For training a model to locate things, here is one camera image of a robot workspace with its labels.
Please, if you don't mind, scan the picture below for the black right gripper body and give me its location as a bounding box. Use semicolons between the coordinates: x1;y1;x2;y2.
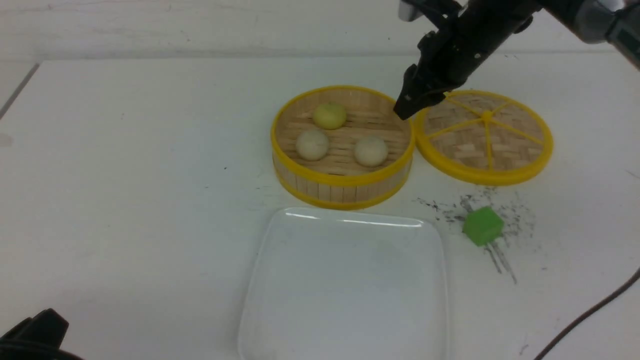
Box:
402;0;542;94

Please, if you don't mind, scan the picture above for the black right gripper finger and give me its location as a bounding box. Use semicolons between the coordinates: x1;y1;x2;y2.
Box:
393;64;426;121
414;88;447;112

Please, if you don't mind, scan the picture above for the white steamed bun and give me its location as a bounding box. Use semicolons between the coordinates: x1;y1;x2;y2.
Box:
353;136;389;167
295;129;330;162

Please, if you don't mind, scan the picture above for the yellow steamed bun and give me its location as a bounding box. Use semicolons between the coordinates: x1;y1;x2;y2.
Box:
311;102;347;130

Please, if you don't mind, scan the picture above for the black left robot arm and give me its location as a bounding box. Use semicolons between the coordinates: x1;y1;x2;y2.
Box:
0;309;81;360

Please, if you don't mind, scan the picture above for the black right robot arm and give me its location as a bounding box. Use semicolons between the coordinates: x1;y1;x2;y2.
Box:
393;0;640;120

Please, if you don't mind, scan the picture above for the white square plate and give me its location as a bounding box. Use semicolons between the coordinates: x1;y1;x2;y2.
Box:
237;207;451;360

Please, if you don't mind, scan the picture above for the yellow bamboo steamer lid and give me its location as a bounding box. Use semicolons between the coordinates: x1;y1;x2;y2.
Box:
413;89;554;187

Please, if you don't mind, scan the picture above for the yellow bamboo steamer basket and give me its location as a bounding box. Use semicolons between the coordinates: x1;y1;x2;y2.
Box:
270;85;416;210

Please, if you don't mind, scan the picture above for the green cube block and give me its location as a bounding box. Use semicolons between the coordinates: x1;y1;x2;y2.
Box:
462;206;505;248

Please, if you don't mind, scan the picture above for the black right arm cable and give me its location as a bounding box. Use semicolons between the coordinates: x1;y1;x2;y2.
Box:
534;267;640;360

